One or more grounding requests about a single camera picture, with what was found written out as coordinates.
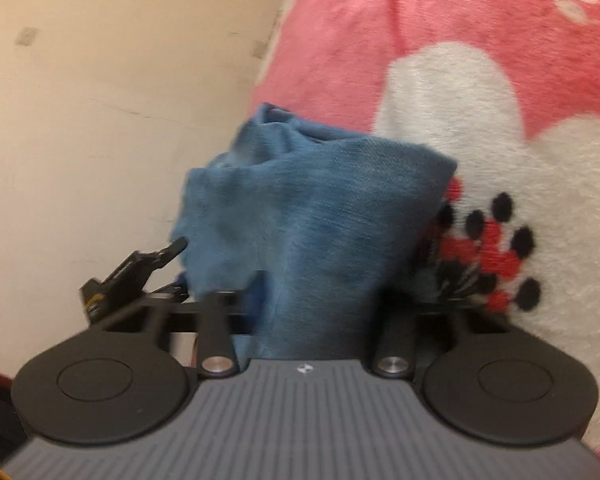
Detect blue denim jeans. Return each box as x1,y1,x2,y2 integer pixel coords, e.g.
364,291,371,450
172,104,456,361

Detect pink floral bed blanket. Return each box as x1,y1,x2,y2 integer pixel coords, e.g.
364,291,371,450
253,0,600,453

